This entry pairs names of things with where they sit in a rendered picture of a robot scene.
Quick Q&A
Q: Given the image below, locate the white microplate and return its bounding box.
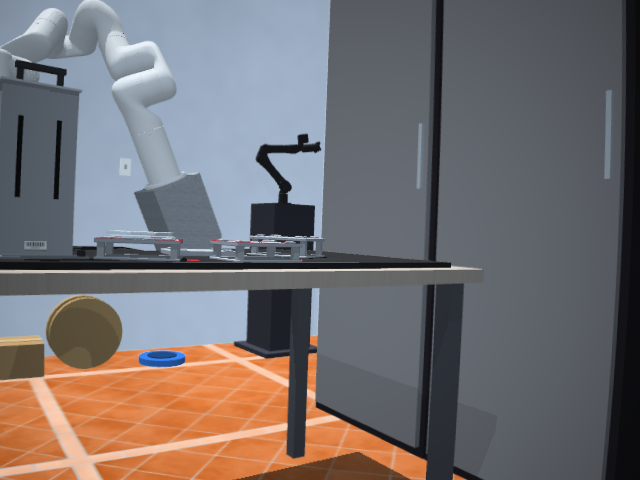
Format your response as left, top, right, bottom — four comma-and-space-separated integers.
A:
105, 231, 174, 240

